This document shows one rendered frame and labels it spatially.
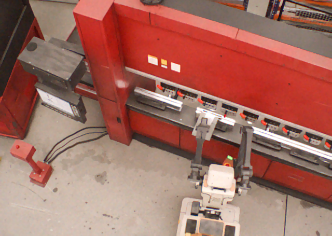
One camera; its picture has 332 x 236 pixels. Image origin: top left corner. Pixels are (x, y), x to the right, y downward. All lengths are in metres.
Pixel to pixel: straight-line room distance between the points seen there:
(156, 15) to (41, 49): 1.01
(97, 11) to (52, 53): 0.56
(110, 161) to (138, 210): 0.69
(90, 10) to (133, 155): 2.32
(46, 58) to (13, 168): 2.15
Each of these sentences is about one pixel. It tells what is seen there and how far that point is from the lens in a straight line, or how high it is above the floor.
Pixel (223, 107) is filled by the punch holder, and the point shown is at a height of 1.28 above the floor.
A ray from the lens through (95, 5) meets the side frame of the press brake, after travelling 3.37.
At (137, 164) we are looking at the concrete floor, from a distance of 5.14.
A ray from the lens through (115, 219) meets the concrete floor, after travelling 4.96.
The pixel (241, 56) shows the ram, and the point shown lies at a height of 2.10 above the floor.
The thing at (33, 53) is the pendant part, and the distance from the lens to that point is 3.66.
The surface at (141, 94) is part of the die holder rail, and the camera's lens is 4.42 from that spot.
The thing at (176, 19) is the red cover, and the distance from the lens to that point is 3.23.
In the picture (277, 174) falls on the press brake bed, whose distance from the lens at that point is 4.69.
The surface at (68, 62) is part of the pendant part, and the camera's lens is 3.53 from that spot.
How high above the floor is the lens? 4.78
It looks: 62 degrees down
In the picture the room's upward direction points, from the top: 2 degrees counter-clockwise
